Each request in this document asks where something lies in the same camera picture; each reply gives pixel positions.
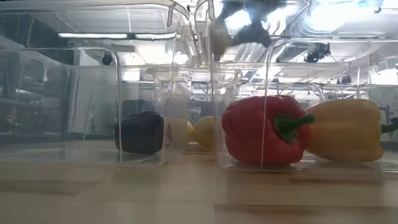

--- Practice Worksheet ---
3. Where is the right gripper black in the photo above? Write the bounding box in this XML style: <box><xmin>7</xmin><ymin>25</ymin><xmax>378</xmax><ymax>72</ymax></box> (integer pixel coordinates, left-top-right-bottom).
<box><xmin>212</xmin><ymin>0</ymin><xmax>287</xmax><ymax>62</ymax></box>

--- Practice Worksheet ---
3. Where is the yellow lemon with brown mark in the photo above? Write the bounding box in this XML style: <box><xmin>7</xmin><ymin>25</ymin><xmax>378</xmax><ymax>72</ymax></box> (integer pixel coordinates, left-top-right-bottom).
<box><xmin>192</xmin><ymin>115</ymin><xmax>217</xmax><ymax>149</ymax></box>

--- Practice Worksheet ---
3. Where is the red bell pepper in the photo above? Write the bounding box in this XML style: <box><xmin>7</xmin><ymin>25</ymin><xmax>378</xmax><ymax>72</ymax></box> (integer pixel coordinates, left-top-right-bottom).
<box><xmin>221</xmin><ymin>95</ymin><xmax>315</xmax><ymax>166</ymax></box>

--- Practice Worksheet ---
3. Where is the bright yellow lemon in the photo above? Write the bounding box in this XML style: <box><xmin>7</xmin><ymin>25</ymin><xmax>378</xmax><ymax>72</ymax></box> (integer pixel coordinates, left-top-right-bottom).
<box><xmin>169</xmin><ymin>117</ymin><xmax>195</xmax><ymax>147</ymax></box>

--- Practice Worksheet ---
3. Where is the dark red beet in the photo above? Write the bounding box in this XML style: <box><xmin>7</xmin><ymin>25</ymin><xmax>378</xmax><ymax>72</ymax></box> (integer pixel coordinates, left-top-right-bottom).
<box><xmin>114</xmin><ymin>111</ymin><xmax>165</xmax><ymax>156</ymax></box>

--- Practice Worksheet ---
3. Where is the yellow bell pepper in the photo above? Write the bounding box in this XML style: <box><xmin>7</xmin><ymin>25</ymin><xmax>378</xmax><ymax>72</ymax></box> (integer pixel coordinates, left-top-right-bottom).
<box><xmin>304</xmin><ymin>98</ymin><xmax>398</xmax><ymax>163</ymax></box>

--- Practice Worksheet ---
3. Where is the ceiling light strip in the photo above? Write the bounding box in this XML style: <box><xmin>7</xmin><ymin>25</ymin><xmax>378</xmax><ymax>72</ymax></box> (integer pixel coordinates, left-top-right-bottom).
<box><xmin>57</xmin><ymin>32</ymin><xmax>177</xmax><ymax>40</ymax></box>

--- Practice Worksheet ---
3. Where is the clear plastic bin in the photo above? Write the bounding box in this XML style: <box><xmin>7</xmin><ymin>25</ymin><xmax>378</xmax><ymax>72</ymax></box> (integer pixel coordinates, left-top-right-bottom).
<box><xmin>194</xmin><ymin>0</ymin><xmax>398</xmax><ymax>174</ymax></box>
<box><xmin>0</xmin><ymin>0</ymin><xmax>195</xmax><ymax>169</ymax></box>

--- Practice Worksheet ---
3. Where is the dark background furniture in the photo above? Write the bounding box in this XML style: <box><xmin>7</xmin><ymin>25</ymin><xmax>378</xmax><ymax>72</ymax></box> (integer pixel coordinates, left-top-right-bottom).
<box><xmin>0</xmin><ymin>49</ymin><xmax>74</xmax><ymax>138</ymax></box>

